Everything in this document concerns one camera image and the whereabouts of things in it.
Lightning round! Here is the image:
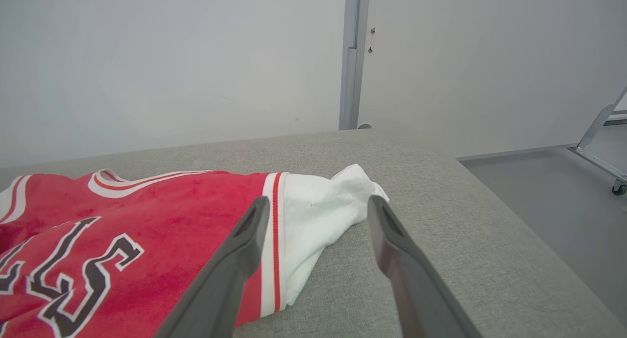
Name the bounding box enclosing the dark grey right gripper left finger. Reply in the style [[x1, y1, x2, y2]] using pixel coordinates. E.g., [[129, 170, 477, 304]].
[[154, 196, 271, 338]]

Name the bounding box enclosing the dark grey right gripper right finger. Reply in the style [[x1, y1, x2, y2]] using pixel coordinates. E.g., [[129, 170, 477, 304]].
[[367, 195, 483, 338]]

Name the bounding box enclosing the red and white jersey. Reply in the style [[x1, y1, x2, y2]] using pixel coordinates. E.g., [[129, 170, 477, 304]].
[[0, 164, 390, 338]]

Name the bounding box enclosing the metal wheeled stand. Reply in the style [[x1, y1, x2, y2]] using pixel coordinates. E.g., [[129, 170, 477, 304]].
[[568, 86, 627, 196]]

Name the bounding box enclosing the grey vertical metal post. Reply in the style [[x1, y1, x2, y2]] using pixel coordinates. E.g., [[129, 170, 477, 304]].
[[339, 0, 371, 131]]

